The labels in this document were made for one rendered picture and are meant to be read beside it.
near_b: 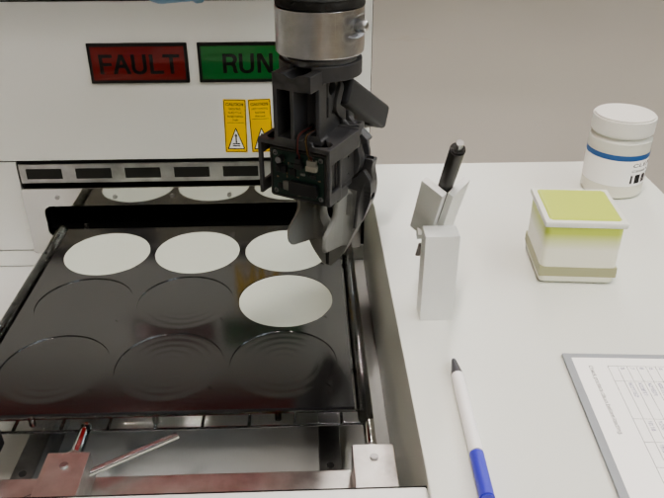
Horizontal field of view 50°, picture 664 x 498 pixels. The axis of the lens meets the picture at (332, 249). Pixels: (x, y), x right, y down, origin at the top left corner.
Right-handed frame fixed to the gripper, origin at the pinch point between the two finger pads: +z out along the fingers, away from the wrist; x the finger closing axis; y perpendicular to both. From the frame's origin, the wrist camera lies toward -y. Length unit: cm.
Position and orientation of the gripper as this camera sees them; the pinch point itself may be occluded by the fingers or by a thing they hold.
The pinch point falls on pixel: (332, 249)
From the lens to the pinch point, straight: 72.8
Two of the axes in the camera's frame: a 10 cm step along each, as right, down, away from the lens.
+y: -4.6, 4.4, -7.7
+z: 0.0, 8.7, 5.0
